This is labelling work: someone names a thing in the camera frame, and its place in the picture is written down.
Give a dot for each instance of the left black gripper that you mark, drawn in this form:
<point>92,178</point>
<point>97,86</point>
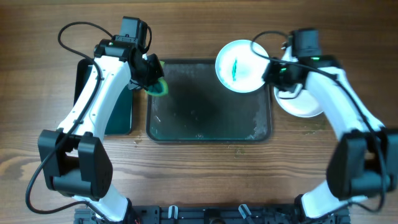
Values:
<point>154,70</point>

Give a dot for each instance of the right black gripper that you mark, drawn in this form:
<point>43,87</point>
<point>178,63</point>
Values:
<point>274,74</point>

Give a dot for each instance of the green yellow sponge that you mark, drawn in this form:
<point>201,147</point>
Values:
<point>160,88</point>

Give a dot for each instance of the white plate stained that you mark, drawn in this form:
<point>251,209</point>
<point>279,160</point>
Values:
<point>240,66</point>

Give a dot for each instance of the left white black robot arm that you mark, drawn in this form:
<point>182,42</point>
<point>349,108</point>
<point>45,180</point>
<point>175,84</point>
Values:
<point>73,159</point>

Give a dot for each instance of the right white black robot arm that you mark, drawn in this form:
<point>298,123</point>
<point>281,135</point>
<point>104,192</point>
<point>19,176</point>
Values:
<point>363,167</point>

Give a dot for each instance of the small black water tray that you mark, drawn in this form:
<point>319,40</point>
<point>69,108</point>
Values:
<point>120,120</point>

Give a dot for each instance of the large dark serving tray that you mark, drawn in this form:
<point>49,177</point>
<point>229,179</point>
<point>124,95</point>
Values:
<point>198,108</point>

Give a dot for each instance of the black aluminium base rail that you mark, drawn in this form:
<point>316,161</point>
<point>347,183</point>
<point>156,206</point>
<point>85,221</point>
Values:
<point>269,214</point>

